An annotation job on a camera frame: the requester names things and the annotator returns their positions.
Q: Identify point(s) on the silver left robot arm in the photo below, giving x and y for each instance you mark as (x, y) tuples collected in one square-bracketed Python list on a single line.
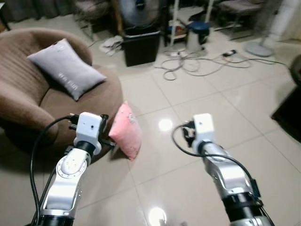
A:
[(68, 175)]

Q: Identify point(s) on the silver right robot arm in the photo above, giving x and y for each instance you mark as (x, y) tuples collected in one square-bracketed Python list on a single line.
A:
[(230, 175)]

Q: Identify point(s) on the pink pillow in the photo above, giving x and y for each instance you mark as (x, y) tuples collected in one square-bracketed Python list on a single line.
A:
[(127, 134)]

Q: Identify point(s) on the round brown sofa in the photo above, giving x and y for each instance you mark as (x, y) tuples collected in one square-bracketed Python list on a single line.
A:
[(61, 102)]

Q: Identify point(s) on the grey pillow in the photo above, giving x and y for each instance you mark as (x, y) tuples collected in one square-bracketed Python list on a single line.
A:
[(66, 70)]

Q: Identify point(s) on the white power strip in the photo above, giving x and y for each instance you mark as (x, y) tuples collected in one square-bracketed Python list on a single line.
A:
[(172, 54)]

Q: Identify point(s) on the white crumpled cloth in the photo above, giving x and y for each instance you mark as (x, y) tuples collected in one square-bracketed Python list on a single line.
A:
[(112, 45)]

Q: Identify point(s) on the black bin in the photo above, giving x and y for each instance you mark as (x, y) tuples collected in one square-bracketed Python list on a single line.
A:
[(141, 47)]

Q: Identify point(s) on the black power adapter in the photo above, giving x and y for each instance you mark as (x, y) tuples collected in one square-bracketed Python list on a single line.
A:
[(229, 52)]

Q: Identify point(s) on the dark low furniture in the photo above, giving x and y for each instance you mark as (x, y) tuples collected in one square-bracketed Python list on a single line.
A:
[(288, 113)]

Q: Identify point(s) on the steel bucket with blue lid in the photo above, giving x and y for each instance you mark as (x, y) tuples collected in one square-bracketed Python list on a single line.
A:
[(198, 35)]

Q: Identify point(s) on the standing fan with round base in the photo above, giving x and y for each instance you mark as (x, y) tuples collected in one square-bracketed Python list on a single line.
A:
[(258, 49)]

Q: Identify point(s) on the white metal rack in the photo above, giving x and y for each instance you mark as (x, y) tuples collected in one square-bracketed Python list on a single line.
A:
[(175, 21)]

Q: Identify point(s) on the round grey fan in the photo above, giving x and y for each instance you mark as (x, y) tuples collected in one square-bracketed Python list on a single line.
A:
[(139, 12)]

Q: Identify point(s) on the grey chair with metal legs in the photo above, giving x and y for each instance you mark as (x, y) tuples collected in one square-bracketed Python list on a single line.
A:
[(91, 7), (235, 6)]

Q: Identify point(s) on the grey curtain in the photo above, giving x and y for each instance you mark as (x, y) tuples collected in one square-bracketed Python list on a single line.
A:
[(33, 8)]

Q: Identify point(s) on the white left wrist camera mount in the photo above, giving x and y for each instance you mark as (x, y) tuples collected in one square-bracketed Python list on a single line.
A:
[(88, 127)]

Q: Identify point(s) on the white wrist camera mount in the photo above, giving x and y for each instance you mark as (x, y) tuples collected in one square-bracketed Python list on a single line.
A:
[(204, 126), (88, 127)]

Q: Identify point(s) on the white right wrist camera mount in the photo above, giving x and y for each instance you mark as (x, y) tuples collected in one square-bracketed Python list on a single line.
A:
[(204, 126)]

